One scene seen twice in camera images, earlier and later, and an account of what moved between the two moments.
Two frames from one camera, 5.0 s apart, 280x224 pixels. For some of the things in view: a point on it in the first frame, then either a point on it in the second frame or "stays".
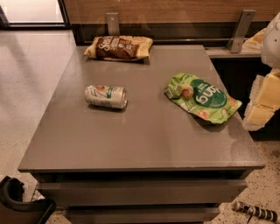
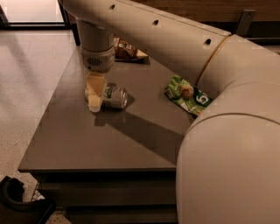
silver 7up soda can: x=109 y=96 stays
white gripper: x=271 y=44 to x=98 y=60
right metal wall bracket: x=241 y=31 stays
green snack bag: x=201 y=99 stays
